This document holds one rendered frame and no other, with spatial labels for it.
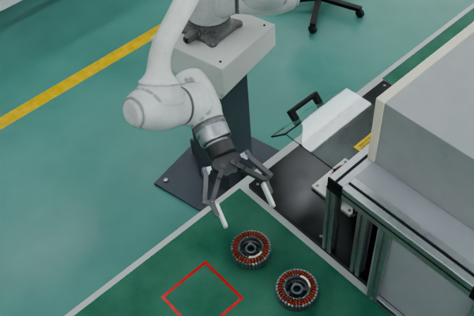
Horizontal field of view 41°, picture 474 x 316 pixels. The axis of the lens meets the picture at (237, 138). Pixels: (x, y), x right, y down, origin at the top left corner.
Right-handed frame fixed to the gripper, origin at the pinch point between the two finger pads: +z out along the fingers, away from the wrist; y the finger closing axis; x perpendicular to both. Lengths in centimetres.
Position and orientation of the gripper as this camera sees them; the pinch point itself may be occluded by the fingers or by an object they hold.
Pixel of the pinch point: (248, 213)
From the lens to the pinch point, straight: 163.5
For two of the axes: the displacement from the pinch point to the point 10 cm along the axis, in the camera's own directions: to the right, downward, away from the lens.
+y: -9.0, 3.6, -2.5
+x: 1.6, -2.6, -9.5
